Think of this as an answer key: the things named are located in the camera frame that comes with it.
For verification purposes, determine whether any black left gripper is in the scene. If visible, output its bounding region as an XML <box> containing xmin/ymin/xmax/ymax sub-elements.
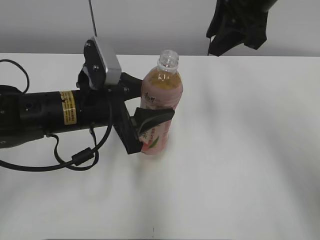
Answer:
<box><xmin>76</xmin><ymin>63</ymin><xmax>176</xmax><ymax>155</ymax></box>

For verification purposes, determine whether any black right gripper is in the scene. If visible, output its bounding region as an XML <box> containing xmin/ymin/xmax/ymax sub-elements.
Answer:
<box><xmin>206</xmin><ymin>0</ymin><xmax>269</xmax><ymax>57</ymax></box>

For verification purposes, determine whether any pink label tea bottle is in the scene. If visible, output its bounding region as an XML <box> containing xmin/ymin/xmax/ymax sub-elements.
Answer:
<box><xmin>140</xmin><ymin>49</ymin><xmax>183</xmax><ymax>155</ymax></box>

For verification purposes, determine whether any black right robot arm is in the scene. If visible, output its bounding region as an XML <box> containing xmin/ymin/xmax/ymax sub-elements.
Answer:
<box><xmin>206</xmin><ymin>0</ymin><xmax>276</xmax><ymax>57</ymax></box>

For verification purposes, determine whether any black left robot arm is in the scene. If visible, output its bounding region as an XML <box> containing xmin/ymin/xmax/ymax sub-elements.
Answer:
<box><xmin>0</xmin><ymin>63</ymin><xmax>175</xmax><ymax>154</ymax></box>

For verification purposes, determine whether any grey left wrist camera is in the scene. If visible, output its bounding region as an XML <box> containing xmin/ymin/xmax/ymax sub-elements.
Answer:
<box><xmin>82</xmin><ymin>36</ymin><xmax>122</xmax><ymax>90</ymax></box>

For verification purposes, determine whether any black left camera cable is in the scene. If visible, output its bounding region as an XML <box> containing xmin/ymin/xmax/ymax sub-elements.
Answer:
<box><xmin>0</xmin><ymin>58</ymin><xmax>113</xmax><ymax>172</ymax></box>

